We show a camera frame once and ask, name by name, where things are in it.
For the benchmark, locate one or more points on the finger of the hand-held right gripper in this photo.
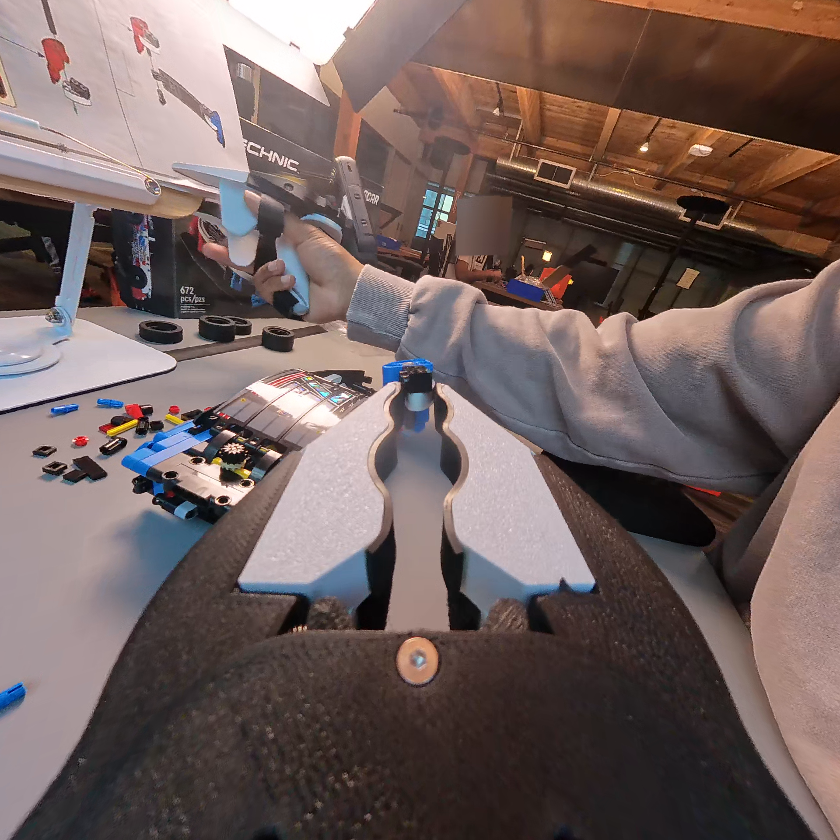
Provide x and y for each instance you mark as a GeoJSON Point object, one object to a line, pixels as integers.
{"type": "Point", "coordinates": [216, 178]}

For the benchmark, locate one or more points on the blue lego panel piece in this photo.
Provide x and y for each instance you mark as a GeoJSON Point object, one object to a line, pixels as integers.
{"type": "Point", "coordinates": [392, 369]}

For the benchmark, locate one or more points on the black lego set box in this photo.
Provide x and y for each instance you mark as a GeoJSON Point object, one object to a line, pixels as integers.
{"type": "Point", "coordinates": [170, 275]}

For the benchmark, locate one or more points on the black wrist rest pad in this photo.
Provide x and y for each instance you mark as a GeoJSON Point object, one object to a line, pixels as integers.
{"type": "Point", "coordinates": [643, 505]}

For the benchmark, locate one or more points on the studio light panel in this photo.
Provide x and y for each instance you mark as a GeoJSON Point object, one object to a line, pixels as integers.
{"type": "Point", "coordinates": [308, 26]}

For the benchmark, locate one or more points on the pile of small lego pieces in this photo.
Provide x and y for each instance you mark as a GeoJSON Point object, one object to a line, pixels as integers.
{"type": "Point", "coordinates": [85, 469]}

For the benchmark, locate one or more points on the lego race car model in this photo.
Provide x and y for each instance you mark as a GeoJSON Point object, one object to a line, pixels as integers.
{"type": "Point", "coordinates": [275, 413]}

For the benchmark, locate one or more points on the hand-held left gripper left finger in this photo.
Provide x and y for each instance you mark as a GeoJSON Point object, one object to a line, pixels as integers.
{"type": "Point", "coordinates": [315, 518]}

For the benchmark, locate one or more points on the person's right hand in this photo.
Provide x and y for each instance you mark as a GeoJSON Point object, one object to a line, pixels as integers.
{"type": "Point", "coordinates": [321, 262]}

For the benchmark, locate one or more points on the person's right forearm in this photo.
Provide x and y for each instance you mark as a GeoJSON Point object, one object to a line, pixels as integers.
{"type": "Point", "coordinates": [590, 380]}

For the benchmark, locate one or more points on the small blue parts bin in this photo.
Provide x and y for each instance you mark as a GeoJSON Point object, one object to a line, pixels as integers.
{"type": "Point", "coordinates": [525, 285]}

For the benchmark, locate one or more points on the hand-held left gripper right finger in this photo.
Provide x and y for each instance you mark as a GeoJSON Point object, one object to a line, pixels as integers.
{"type": "Point", "coordinates": [518, 518]}

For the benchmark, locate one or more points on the metal air duct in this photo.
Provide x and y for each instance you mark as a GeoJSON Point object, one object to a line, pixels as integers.
{"type": "Point", "coordinates": [623, 190]}

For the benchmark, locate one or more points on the white book stand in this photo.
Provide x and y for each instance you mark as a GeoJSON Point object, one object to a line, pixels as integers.
{"type": "Point", "coordinates": [98, 361]}

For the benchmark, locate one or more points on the black two-hole lego brick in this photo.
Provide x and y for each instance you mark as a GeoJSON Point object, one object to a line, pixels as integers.
{"type": "Point", "coordinates": [415, 379]}

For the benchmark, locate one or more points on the black lego tyre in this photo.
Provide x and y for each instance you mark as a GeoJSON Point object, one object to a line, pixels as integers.
{"type": "Point", "coordinates": [161, 331]}
{"type": "Point", "coordinates": [215, 328]}
{"type": "Point", "coordinates": [243, 325]}
{"type": "Point", "coordinates": [278, 338]}

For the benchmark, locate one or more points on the long blue lego pin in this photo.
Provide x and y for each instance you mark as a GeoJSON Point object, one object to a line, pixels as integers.
{"type": "Point", "coordinates": [12, 695]}

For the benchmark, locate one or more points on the lego instruction booklet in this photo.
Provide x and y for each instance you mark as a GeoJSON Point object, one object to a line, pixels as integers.
{"type": "Point", "coordinates": [131, 65]}

